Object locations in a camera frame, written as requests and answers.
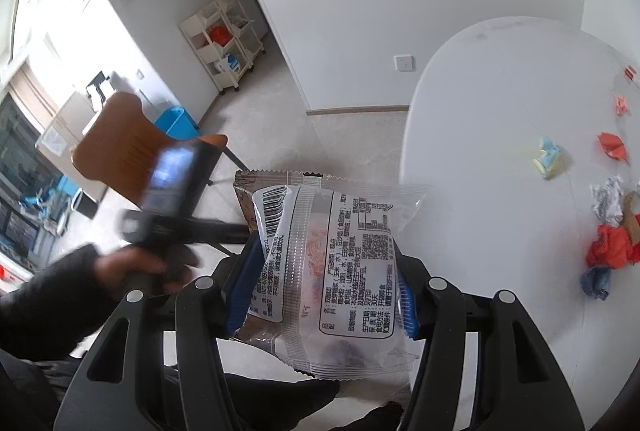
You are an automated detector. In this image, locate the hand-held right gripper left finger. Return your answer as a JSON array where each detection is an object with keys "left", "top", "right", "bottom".
[{"left": 50, "top": 238, "right": 266, "bottom": 431}]

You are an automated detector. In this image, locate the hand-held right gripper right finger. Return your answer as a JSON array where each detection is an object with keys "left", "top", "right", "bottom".
[{"left": 392, "top": 251, "right": 586, "bottom": 431}]

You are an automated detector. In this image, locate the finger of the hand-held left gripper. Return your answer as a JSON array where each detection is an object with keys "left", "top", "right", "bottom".
[{"left": 185, "top": 217, "right": 252, "bottom": 246}]

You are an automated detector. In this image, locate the clear plastic snack packet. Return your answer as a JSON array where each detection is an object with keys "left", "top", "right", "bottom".
[{"left": 247, "top": 176, "right": 431, "bottom": 382}]

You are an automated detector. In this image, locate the small red paper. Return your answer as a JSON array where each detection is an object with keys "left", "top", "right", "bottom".
[{"left": 596, "top": 131, "right": 631, "bottom": 162}]

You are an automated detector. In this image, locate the person's left forearm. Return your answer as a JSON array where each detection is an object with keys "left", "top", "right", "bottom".
[{"left": 0, "top": 243, "right": 108, "bottom": 362}]

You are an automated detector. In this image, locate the person's left hand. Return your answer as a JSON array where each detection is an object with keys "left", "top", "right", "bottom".
[{"left": 94, "top": 243, "right": 201, "bottom": 301}]

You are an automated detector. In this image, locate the blue plastic bin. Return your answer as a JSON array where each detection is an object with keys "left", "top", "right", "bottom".
[{"left": 152, "top": 107, "right": 200, "bottom": 142}]

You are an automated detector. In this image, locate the brown wooden chair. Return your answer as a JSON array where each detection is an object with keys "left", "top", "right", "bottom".
[{"left": 70, "top": 92, "right": 253, "bottom": 212}]

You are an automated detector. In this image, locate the red plastic bag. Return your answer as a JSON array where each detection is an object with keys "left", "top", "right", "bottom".
[{"left": 207, "top": 25, "right": 236, "bottom": 48}]

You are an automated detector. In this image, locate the beige curtain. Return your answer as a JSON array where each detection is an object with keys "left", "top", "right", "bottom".
[{"left": 7, "top": 66, "right": 58, "bottom": 132}]

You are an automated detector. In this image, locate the white shelf cart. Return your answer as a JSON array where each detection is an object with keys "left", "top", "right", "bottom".
[{"left": 178, "top": 0, "right": 266, "bottom": 96}]

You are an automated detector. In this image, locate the yellow and blue crumpled paper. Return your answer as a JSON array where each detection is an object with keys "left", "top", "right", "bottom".
[{"left": 530, "top": 137, "right": 570, "bottom": 180}]

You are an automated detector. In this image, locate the large red crumpled paper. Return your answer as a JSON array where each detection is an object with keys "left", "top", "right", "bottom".
[{"left": 585, "top": 223, "right": 640, "bottom": 269}]

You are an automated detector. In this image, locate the white and silver crumpled wrapper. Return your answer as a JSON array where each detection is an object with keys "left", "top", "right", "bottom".
[{"left": 589, "top": 176, "right": 626, "bottom": 222}]

